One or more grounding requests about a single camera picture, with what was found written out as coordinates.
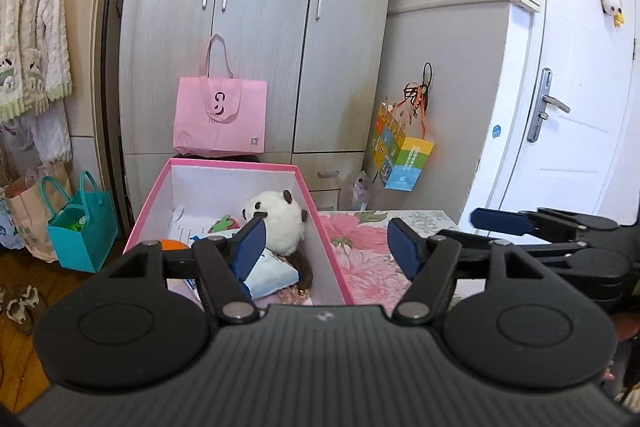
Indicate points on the blue white small carton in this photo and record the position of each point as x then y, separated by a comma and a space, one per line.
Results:
272, 279

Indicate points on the small blue sticker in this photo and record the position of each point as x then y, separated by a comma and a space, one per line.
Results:
496, 131

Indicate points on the small duck plush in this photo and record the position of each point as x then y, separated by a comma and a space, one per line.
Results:
611, 4

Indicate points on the printed paper sheet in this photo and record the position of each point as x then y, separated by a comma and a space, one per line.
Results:
192, 227

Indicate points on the white blue printed bag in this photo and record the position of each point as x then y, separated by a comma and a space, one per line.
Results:
7, 227

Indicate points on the white door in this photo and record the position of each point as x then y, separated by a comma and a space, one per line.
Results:
575, 132

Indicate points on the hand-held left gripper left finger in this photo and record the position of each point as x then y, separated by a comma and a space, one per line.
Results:
250, 247

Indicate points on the small clear plastic packet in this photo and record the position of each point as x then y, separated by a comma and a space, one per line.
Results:
361, 189

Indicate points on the brown paper bag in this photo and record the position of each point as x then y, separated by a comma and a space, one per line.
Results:
30, 217

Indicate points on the white fleece pants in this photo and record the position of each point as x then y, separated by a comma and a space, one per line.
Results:
50, 132

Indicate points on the grey wooden wardrobe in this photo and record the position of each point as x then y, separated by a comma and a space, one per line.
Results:
275, 32

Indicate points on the white green knit cardigan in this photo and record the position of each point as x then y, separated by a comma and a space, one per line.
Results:
35, 32

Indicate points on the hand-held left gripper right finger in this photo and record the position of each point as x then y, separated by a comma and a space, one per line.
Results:
402, 249

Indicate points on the pink shopping bag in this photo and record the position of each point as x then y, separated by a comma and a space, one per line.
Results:
220, 132

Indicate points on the panda plush toy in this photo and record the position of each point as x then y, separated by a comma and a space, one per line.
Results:
280, 227

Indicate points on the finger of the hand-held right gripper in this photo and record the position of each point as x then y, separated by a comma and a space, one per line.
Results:
497, 221
530, 244

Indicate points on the pink cardboard box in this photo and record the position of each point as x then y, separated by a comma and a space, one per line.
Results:
225, 187

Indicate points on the orange ball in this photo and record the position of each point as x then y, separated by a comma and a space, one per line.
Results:
175, 245

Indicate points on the colourful gift bag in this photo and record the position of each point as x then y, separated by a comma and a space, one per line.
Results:
405, 162

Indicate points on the teal tote bag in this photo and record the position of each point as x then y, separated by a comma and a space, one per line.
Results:
85, 242

